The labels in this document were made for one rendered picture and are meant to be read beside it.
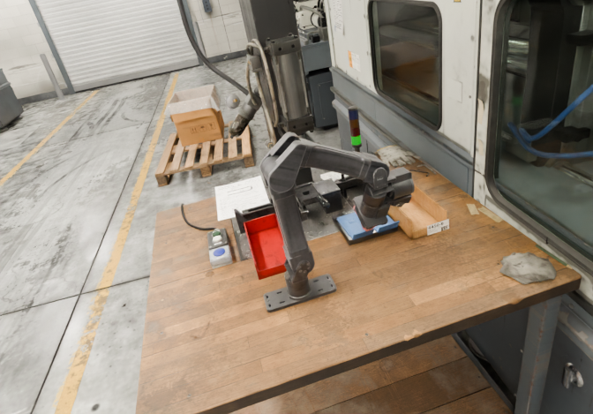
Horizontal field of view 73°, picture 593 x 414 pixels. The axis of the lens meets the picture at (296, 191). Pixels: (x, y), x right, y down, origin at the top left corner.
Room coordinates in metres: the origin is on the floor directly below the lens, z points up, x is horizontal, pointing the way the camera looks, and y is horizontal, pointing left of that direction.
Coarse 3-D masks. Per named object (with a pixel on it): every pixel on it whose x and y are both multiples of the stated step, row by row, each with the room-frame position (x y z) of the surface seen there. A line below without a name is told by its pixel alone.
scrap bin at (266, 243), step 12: (264, 216) 1.20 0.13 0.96; (276, 216) 1.19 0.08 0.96; (252, 228) 1.19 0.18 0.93; (264, 228) 1.20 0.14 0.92; (276, 228) 1.20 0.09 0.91; (252, 240) 1.15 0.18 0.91; (264, 240) 1.14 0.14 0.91; (276, 240) 1.12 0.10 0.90; (252, 252) 1.01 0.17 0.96; (264, 252) 1.07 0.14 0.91; (276, 252) 1.06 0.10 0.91; (264, 264) 1.01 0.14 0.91; (276, 264) 1.00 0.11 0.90; (264, 276) 0.95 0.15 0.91
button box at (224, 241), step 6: (186, 222) 1.36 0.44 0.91; (198, 228) 1.30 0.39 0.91; (204, 228) 1.29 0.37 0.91; (210, 228) 1.28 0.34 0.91; (222, 228) 1.23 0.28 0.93; (210, 234) 1.21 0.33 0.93; (222, 234) 1.19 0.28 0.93; (210, 240) 1.17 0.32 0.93; (222, 240) 1.15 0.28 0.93; (228, 240) 1.16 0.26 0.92; (210, 246) 1.13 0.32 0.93; (216, 246) 1.13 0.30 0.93
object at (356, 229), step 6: (342, 216) 1.16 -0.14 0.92; (348, 216) 1.15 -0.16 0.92; (354, 216) 1.15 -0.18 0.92; (342, 222) 1.12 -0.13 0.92; (348, 222) 1.12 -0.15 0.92; (354, 222) 1.11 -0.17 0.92; (360, 222) 1.10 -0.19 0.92; (348, 228) 1.09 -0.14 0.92; (354, 228) 1.08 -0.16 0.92; (360, 228) 1.07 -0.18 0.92; (354, 234) 1.01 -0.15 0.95; (360, 234) 1.02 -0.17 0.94; (366, 234) 1.03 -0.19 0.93
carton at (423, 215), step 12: (420, 192) 1.16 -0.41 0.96; (408, 204) 1.18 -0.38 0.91; (420, 204) 1.16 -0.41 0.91; (432, 204) 1.08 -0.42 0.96; (396, 216) 1.09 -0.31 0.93; (408, 216) 1.11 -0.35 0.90; (420, 216) 1.10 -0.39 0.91; (432, 216) 1.08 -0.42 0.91; (444, 216) 1.01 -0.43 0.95; (408, 228) 1.01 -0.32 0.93; (420, 228) 1.04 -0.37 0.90; (432, 228) 1.00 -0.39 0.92; (444, 228) 1.01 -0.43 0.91
